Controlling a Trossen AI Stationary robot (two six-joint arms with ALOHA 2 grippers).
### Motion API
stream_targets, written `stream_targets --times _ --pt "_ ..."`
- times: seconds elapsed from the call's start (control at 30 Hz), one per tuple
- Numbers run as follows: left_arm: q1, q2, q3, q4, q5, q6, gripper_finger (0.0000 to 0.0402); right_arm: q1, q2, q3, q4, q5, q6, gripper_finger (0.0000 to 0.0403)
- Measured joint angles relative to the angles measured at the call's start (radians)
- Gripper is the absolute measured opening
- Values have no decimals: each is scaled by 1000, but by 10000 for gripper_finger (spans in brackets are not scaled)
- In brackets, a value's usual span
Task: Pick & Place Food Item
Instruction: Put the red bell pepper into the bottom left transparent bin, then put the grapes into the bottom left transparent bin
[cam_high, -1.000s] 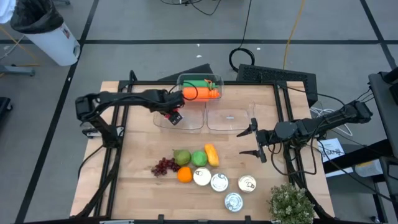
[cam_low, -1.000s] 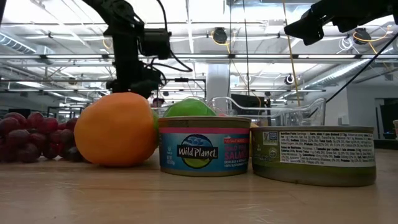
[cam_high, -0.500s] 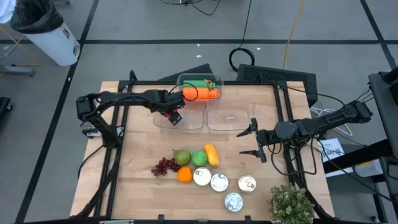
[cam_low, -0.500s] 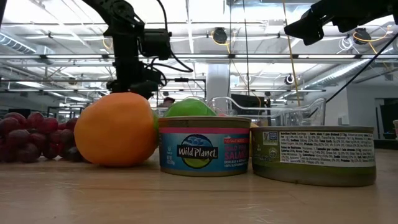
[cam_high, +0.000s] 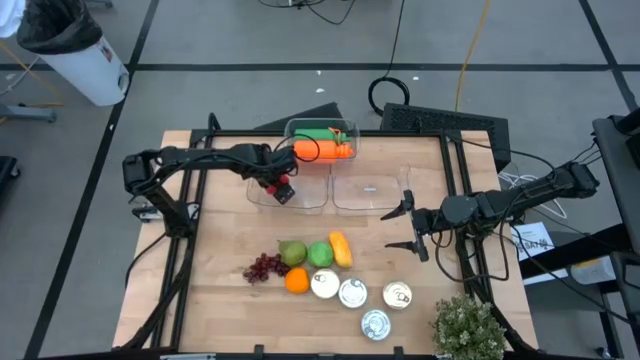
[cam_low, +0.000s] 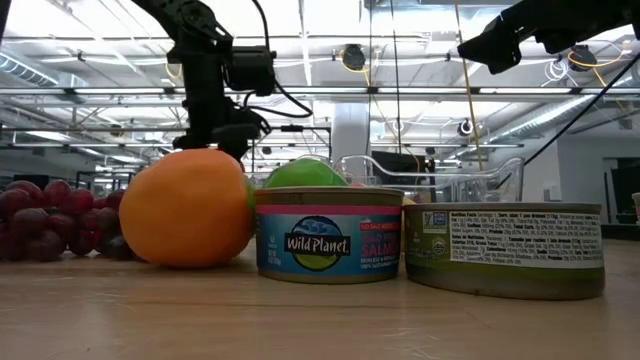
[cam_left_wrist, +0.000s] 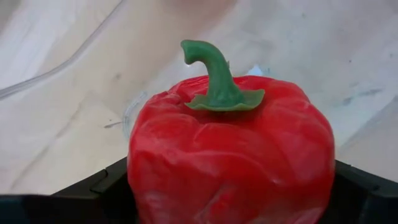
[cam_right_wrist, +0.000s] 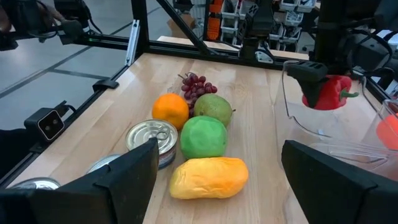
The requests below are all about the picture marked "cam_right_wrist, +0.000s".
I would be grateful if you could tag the white storage bins shelf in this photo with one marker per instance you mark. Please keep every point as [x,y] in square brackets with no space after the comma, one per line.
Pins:
[292,17]

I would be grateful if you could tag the olive green pear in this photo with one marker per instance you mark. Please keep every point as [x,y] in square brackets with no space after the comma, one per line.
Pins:
[214,107]

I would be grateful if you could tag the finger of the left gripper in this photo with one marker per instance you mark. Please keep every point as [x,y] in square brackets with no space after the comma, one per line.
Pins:
[308,81]

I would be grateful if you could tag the olive green label can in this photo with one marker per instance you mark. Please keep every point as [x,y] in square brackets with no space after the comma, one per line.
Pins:
[104,160]

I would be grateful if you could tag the red bell pepper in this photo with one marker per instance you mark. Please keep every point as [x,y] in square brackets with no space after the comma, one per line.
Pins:
[334,93]

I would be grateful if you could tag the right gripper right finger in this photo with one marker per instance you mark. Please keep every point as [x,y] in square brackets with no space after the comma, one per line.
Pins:
[335,193]

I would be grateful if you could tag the orange fruit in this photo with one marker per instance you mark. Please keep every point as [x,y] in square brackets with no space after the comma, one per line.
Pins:
[170,110]

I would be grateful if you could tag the yellow mango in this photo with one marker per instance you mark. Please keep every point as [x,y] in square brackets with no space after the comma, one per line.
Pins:
[208,177]

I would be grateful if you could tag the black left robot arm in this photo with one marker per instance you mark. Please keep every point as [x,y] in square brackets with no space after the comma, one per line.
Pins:
[329,25]

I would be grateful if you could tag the black table clamp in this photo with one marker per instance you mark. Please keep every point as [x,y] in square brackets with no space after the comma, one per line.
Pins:
[105,84]

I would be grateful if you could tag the dark red grape bunch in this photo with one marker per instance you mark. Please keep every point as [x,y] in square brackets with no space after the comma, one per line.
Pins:
[196,85]

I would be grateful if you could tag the small clear plastic bin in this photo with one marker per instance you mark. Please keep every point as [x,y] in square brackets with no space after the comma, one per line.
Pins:
[382,109]

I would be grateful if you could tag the silver aluminium bar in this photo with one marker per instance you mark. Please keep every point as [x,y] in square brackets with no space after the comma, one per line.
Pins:
[132,40]

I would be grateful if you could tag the silver tin can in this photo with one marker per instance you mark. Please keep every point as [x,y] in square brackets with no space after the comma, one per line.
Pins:
[37,183]

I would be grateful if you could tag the small black camera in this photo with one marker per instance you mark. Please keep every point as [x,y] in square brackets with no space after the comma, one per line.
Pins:
[46,124]

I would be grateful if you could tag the brown cardboard box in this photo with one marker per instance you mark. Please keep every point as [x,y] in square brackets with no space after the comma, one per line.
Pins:
[178,28]

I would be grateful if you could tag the orange stacked parts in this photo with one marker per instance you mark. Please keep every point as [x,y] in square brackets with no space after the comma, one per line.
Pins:
[214,21]

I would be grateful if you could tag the blue label tin can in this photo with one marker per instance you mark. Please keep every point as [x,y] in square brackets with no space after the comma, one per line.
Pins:
[149,132]

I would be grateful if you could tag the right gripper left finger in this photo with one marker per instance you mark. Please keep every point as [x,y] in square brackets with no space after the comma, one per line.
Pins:
[93,199]

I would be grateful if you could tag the wooden background table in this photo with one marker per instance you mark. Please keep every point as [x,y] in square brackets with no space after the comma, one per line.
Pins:
[168,39]

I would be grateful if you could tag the black background machine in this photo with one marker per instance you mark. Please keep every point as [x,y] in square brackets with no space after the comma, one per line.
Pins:
[71,28]

